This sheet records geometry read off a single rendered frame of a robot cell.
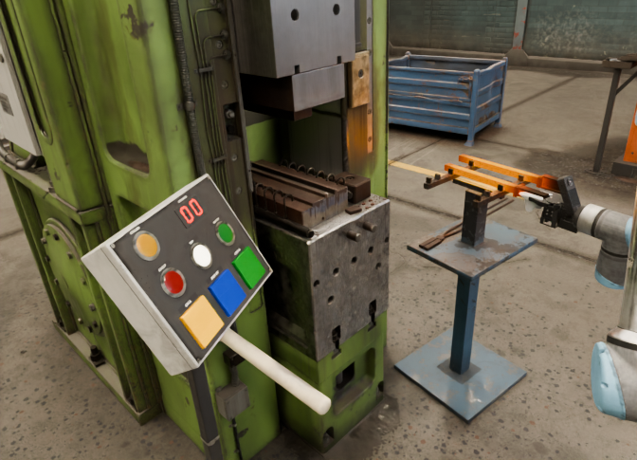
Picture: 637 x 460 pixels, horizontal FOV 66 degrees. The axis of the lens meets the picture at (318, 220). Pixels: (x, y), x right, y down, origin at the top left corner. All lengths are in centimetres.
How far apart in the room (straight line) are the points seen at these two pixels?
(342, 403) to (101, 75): 138
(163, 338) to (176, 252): 16
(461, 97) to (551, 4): 423
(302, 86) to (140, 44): 40
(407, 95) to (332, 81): 392
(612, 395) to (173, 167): 111
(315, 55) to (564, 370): 175
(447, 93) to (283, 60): 390
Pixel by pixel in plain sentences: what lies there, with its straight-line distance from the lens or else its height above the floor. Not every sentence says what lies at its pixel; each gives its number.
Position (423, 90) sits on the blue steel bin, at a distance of 522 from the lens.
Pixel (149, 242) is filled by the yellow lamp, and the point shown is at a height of 117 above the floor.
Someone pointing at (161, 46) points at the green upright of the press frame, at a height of 146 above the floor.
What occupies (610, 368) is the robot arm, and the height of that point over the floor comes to 84.
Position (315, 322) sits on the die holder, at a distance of 156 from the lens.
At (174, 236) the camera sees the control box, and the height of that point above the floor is 115.
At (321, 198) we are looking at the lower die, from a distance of 148.
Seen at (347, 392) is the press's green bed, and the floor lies 16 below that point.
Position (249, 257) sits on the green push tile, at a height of 102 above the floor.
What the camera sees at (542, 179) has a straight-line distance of 186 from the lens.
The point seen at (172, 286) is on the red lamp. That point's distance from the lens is 97.
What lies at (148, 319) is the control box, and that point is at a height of 105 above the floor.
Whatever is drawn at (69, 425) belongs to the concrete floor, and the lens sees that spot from 241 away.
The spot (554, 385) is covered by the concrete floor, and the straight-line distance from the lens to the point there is 240.
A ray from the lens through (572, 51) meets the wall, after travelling 898.
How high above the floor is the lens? 160
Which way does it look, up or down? 27 degrees down
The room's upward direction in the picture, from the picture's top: 3 degrees counter-clockwise
